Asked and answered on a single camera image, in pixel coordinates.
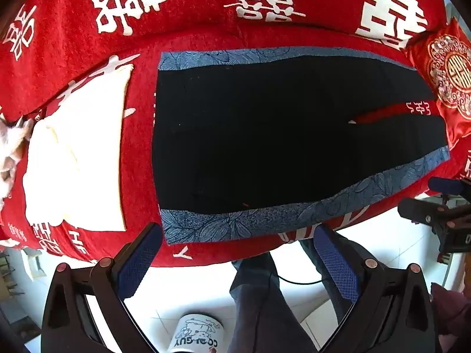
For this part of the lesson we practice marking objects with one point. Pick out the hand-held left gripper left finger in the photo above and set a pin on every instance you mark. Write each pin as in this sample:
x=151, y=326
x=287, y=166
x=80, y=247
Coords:
x=141, y=261

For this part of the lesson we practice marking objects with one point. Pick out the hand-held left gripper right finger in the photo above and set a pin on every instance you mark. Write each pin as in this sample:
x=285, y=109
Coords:
x=336, y=264

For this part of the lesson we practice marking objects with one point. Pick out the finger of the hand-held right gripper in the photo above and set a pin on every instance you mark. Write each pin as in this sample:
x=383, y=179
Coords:
x=419, y=209
x=447, y=185

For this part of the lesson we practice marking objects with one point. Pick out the black pants with blue trim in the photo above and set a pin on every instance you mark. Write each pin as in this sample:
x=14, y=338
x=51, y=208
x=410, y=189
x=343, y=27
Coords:
x=276, y=132

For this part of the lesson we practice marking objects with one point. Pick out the person's right forearm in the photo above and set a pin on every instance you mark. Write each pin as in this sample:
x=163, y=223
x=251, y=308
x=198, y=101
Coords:
x=452, y=312

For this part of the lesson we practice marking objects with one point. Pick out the person's left leg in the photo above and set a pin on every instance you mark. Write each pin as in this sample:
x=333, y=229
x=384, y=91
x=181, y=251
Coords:
x=261, y=301

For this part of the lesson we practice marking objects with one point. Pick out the white printed slipper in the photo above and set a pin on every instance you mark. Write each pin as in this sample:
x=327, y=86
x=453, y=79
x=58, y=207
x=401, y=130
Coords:
x=197, y=332

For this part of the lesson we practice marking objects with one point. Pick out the red embroidered pillow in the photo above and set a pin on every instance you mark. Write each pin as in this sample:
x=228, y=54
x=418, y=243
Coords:
x=447, y=70

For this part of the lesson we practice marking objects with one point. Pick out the folded white cloth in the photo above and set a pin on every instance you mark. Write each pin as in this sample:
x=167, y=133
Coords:
x=77, y=161

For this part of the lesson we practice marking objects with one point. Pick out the white fluffy plush toy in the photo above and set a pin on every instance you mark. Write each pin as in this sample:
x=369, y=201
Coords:
x=9, y=147

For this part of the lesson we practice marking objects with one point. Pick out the red blanket with white characters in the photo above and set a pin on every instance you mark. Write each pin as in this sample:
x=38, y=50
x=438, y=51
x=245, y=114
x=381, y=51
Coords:
x=206, y=25

